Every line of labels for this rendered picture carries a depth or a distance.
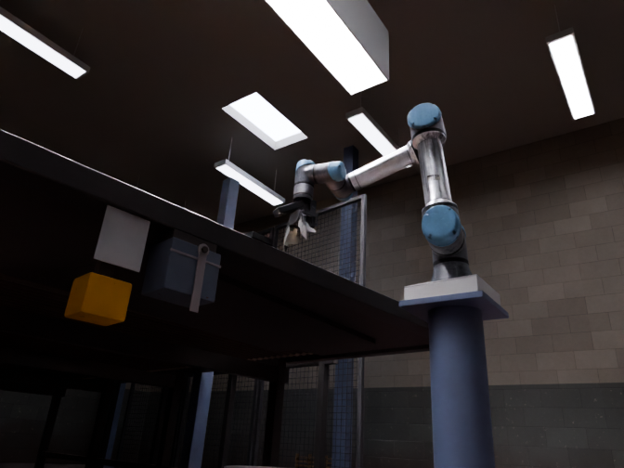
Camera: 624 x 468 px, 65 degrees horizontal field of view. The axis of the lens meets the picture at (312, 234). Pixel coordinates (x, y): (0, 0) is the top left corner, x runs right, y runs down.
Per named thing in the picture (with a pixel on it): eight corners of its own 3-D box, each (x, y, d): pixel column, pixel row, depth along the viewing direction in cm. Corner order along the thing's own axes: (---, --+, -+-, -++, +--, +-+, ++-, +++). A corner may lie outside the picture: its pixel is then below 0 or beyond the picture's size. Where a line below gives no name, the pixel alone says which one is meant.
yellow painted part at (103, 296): (125, 322, 96) (149, 214, 106) (80, 311, 90) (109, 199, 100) (106, 327, 101) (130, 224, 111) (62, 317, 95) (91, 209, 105)
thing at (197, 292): (216, 317, 111) (227, 243, 118) (162, 302, 102) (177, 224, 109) (188, 323, 118) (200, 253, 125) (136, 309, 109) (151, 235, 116)
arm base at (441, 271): (484, 292, 163) (481, 265, 167) (465, 280, 153) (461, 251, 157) (442, 300, 172) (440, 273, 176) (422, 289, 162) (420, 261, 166)
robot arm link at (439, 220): (467, 253, 159) (444, 119, 183) (461, 235, 147) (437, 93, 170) (430, 259, 163) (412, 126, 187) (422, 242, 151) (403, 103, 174)
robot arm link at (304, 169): (313, 156, 185) (292, 159, 189) (311, 181, 181) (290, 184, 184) (320, 166, 192) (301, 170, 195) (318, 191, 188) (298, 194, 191)
